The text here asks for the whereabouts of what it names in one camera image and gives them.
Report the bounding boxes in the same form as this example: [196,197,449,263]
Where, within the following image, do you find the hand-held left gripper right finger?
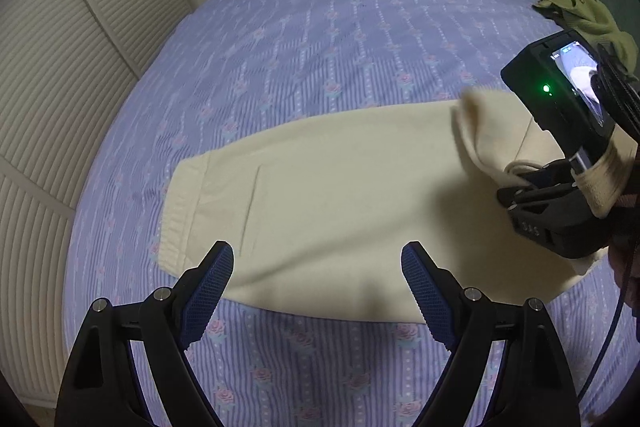
[401,241,582,427]

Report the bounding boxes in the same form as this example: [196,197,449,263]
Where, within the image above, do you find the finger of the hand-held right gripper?
[497,159,585,212]

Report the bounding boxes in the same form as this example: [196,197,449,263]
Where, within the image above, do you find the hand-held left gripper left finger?
[55,240,235,427]

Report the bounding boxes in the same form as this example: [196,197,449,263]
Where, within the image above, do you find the cream pants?
[150,89,640,324]

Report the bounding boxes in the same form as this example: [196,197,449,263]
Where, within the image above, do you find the person's right forearm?
[611,147,640,308]

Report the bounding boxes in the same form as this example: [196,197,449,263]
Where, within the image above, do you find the olive green garment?
[531,0,637,74]

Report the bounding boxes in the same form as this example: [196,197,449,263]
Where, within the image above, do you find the wide white louvered wardrobe door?
[0,0,141,410]

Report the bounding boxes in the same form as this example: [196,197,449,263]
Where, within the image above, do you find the bed with purple floral sheet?
[62,0,626,427]

